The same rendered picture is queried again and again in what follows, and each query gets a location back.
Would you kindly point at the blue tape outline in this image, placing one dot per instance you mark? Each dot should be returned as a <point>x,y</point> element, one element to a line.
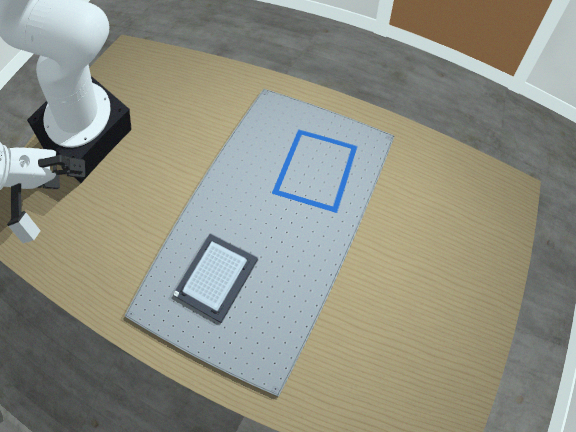
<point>343,181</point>

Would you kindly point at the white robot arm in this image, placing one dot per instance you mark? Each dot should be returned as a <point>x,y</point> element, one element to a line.
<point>68,34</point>

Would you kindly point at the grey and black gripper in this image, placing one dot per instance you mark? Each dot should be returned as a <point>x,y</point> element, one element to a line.
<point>27,166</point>

